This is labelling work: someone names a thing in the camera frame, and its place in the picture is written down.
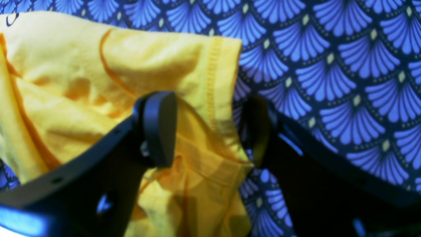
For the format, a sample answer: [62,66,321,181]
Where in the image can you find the yellow T-shirt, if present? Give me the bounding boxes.
[1,12,252,237]

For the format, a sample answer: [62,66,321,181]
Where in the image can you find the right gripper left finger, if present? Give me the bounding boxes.
[0,91,177,237]

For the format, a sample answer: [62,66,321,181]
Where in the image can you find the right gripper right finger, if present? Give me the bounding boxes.
[239,95,420,237]

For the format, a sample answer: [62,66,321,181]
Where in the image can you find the blue fan-pattern tablecloth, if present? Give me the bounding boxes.
[0,0,421,237]

